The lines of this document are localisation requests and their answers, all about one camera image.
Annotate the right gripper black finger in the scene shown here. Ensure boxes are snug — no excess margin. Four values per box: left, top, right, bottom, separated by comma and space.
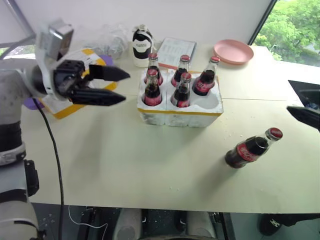
286, 105, 320, 131

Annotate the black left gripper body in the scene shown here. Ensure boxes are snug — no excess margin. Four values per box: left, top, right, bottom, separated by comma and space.
53, 60, 90, 101

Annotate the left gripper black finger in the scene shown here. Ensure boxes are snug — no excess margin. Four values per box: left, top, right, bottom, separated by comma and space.
66, 88, 127, 108
88, 64, 131, 82

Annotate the white box with yellow tape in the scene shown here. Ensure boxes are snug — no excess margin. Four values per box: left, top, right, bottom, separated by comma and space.
37, 48, 119, 120

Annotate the glass cola bottle red cap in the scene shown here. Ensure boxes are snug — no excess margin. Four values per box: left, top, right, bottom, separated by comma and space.
170, 54, 192, 88
224, 126, 284, 171
191, 55, 221, 97
141, 69, 162, 107
170, 72, 193, 109
146, 52, 165, 87

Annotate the white foam bottle crate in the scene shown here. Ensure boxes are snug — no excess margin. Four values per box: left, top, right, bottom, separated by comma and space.
136, 68, 224, 129

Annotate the crumpled clear plastic bag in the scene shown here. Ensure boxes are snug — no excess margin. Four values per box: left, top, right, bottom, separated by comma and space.
81, 24, 129, 60

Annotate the black and white sneaker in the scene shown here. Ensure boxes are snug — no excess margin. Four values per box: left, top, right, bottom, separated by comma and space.
131, 23, 155, 69

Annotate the purple round disc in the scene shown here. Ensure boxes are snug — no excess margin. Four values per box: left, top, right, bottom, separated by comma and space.
24, 54, 115, 111

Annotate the printed paper sheet pink edge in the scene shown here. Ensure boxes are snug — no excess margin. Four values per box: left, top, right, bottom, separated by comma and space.
158, 37, 198, 70

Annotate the pink round plate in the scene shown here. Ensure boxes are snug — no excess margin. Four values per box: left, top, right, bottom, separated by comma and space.
213, 38, 255, 66

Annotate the black shoe with white logo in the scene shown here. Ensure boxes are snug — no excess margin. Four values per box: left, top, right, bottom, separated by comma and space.
258, 213, 320, 237

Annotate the white rounded shape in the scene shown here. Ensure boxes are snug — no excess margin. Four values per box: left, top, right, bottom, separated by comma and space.
112, 208, 144, 240
186, 211, 216, 240

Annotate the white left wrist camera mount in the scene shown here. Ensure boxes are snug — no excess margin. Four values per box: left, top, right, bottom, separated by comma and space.
34, 18, 76, 99

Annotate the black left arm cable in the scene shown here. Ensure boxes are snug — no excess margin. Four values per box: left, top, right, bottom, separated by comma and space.
31, 97, 65, 240

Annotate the black window frame bar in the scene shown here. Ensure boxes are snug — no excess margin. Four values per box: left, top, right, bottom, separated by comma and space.
248, 0, 279, 46

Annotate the thin white wire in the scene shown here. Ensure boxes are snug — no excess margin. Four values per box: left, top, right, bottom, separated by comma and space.
68, 204, 106, 230

